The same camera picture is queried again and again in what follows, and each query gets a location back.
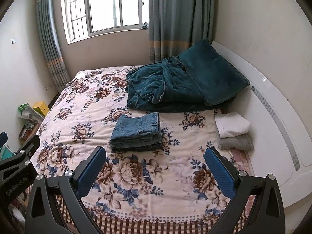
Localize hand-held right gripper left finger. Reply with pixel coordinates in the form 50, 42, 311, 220
24, 146, 107, 234

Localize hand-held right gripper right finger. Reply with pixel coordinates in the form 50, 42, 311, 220
204, 147, 285, 234

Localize blue denim pants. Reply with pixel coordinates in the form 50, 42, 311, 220
110, 112, 163, 152

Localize teal metal rack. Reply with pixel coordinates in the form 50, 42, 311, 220
0, 144, 15, 162

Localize brown wooden tray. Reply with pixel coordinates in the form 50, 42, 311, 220
19, 123, 41, 145

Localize pink patterned sheet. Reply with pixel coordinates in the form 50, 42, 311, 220
228, 149, 256, 176

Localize clear plastic container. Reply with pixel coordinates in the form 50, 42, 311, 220
21, 110, 45, 127

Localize grey folded cloth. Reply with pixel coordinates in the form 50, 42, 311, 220
218, 133, 254, 151

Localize yellow box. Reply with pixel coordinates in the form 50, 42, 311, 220
32, 101, 50, 117

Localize white folded cloth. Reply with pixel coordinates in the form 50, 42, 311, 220
214, 112, 251, 138

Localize floral printed blanket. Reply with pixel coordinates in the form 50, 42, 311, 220
32, 65, 247, 234

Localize white bed headboard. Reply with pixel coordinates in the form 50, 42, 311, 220
211, 40, 308, 209

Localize teal velvet pillow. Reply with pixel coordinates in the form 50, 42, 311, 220
178, 38, 251, 107

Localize narrow teal striped curtain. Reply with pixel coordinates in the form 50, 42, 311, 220
36, 0, 71, 94

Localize teal velvet quilt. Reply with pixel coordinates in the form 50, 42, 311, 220
125, 56, 236, 114

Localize wide teal striped curtain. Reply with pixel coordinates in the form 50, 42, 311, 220
148, 0, 215, 64

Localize white framed window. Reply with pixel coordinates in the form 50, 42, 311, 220
60, 0, 150, 45

